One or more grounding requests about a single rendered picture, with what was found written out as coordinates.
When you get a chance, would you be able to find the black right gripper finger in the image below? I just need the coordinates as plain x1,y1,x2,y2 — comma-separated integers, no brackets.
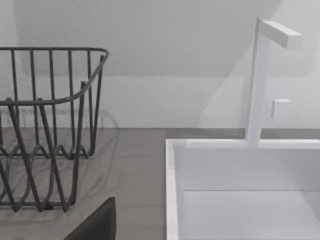
63,196,117,240

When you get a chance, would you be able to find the white sink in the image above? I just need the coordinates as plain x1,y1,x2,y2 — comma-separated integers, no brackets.
164,138,320,240

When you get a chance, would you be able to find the tall white tap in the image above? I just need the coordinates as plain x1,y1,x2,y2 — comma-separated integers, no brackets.
244,16,303,147

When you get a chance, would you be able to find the grey wire basket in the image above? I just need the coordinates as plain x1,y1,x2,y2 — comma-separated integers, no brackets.
0,46,110,214

